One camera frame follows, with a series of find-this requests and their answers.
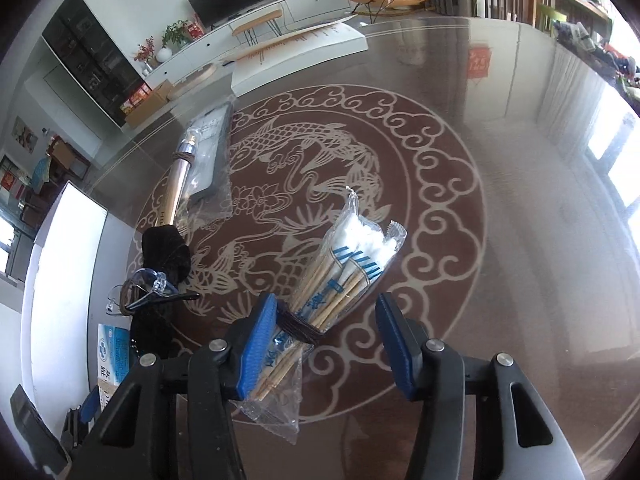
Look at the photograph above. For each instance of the white flat box with orange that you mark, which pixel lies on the white flat box with orange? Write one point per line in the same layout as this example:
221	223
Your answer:
280	57

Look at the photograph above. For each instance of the gold tube in plastic bag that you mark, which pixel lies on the gold tube in plastic bag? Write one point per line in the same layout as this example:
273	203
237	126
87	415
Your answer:
198	187

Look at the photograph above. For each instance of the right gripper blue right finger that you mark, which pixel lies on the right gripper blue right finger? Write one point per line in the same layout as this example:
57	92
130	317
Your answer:
402	340

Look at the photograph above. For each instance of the blue white small box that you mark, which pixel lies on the blue white small box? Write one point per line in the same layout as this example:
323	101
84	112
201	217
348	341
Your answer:
112	360

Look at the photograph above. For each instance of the green potted plant left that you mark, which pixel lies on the green potted plant left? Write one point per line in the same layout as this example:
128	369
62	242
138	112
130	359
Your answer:
176	36

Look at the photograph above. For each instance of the dark glass display cabinet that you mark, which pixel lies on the dark glass display cabinet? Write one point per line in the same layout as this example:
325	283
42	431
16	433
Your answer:
82	45

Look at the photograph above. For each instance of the bundle of chopsticks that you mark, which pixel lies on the bundle of chopsticks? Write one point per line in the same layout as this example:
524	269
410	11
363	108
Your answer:
353	255

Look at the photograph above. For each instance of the clear safety glasses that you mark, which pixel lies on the clear safety glasses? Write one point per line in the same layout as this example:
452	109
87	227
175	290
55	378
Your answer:
144	288

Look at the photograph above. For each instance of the wooden bench stool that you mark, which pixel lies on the wooden bench stool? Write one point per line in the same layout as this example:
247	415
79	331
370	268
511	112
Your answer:
248	30

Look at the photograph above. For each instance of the cardboard box on floor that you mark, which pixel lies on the cardboard box on floor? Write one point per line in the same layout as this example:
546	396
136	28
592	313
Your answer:
145	103

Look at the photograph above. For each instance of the white storage box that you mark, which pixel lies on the white storage box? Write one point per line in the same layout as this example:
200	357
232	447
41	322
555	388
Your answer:
55	309

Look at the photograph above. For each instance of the red flowers in vase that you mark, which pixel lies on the red flowers in vase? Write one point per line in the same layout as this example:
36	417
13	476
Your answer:
146	53

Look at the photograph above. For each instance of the white tv cabinet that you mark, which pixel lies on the white tv cabinet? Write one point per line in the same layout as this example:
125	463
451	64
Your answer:
219	44

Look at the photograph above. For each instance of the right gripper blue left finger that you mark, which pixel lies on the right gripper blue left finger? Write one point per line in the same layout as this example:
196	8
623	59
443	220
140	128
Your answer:
253	343

